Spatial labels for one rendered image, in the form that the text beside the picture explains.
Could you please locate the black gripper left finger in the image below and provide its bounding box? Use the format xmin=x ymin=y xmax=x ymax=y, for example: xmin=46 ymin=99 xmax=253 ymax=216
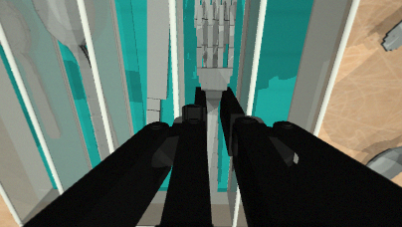
xmin=22 ymin=87 xmax=214 ymax=227

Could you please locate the grey metal fork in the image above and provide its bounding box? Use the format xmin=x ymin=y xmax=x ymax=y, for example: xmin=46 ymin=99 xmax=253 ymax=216
xmin=194 ymin=0 xmax=231 ymax=67
xmin=201 ymin=0 xmax=237 ymax=67
xmin=197 ymin=5 xmax=235 ymax=197

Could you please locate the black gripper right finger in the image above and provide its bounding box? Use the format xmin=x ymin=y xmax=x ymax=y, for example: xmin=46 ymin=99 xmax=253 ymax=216
xmin=220 ymin=87 xmax=402 ymax=227

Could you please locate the grey cutlery tray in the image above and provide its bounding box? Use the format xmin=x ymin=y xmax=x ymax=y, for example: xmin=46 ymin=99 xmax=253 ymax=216
xmin=0 ymin=0 xmax=360 ymax=227

